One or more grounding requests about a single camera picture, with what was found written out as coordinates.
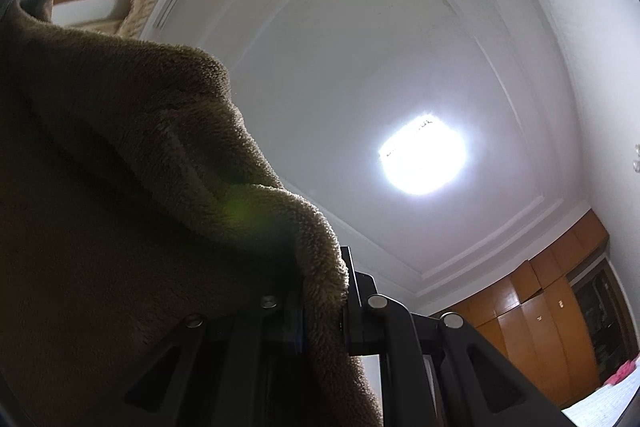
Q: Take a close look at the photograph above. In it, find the wooden wardrobe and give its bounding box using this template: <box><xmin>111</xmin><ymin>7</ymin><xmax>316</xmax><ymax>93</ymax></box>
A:
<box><xmin>440</xmin><ymin>209</ymin><xmax>640</xmax><ymax>408</ymax></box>

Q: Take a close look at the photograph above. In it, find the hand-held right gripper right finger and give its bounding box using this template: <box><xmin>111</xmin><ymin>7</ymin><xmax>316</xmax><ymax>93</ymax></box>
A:
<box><xmin>340</xmin><ymin>246</ymin><xmax>576</xmax><ymax>427</ymax></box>

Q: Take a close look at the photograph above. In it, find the ceiling light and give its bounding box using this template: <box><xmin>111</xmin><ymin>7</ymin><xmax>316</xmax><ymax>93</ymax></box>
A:
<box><xmin>377</xmin><ymin>112</ymin><xmax>468</xmax><ymax>196</ymax></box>

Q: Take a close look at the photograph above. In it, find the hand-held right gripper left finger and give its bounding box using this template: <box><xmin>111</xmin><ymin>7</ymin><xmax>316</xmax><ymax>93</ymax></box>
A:
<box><xmin>85</xmin><ymin>279</ymin><xmax>306</xmax><ymax>427</ymax></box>

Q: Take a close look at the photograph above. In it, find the pink cloth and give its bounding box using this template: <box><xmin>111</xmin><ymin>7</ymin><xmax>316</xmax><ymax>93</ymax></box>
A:
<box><xmin>602</xmin><ymin>359</ymin><xmax>632</xmax><ymax>388</ymax></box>

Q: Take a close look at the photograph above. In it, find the brown fleece garment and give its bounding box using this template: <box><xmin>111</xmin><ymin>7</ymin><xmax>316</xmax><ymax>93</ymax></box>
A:
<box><xmin>0</xmin><ymin>0</ymin><xmax>386</xmax><ymax>427</ymax></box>

